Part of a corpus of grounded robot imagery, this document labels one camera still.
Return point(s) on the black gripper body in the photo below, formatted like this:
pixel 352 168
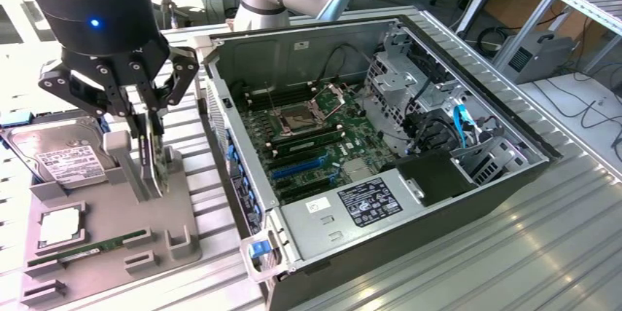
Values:
pixel 97 8

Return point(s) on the graphics card with fan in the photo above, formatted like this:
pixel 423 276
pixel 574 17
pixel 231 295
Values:
pixel 152 165

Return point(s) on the silver hard disk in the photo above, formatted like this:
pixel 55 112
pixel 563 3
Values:
pixel 63 150

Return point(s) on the thin locking lever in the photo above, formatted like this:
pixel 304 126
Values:
pixel 272 98

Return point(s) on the CPU socket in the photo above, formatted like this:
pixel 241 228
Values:
pixel 296 119

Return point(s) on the metal socket cover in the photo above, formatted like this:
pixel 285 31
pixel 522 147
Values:
pixel 329 98

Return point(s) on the green RAM stick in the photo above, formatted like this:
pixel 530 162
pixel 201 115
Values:
pixel 87 249
pixel 300 148

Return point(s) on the grey parts rack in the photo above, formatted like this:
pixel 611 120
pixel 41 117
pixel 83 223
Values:
pixel 97 216

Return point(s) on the blue expansion slot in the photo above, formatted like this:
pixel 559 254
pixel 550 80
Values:
pixel 296 169

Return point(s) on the silver CPU chip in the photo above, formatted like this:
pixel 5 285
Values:
pixel 57 225

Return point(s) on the black expansion slot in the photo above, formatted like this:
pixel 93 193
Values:
pixel 311 191
pixel 300 183

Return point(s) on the green motherboard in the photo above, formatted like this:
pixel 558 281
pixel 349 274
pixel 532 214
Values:
pixel 359 132

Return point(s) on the metal disk bay cage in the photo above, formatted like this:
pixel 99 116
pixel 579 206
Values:
pixel 386 125

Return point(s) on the silver chipset heat sink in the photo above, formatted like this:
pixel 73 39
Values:
pixel 356 170

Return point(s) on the blue case latch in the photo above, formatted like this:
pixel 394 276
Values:
pixel 257 249

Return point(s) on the grey power supply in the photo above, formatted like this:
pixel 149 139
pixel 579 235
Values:
pixel 329 231

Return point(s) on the black plastic air shroud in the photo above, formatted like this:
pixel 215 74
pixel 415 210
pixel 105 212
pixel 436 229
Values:
pixel 427 176

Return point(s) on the open black PC case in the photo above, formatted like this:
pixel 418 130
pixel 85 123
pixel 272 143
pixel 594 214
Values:
pixel 436 216

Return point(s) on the grey floor computer box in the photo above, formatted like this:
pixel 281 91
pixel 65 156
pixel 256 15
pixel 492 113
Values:
pixel 539 59

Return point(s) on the aluminium profile frame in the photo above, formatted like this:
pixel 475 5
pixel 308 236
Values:
pixel 583 1

